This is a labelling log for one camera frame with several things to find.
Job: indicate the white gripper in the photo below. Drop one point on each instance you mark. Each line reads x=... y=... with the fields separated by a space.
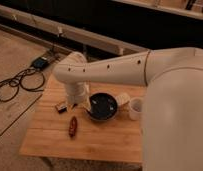
x=77 y=93

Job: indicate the red pepper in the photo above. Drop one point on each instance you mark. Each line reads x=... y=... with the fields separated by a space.
x=73 y=127

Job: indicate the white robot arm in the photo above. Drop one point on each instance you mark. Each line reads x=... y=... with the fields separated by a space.
x=172 y=116

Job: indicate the small dark box item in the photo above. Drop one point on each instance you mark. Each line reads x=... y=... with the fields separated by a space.
x=61 y=107

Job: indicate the black bowl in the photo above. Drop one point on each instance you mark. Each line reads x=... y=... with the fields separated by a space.
x=103 y=106

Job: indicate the wooden table board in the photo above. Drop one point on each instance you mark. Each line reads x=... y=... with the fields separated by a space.
x=118 y=139

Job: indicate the beige round object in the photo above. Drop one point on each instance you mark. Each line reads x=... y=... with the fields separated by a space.
x=122 y=99

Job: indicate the black power adapter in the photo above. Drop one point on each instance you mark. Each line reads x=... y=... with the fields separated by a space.
x=40 y=63

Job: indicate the white cup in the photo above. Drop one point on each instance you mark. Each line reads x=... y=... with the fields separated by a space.
x=135 y=108

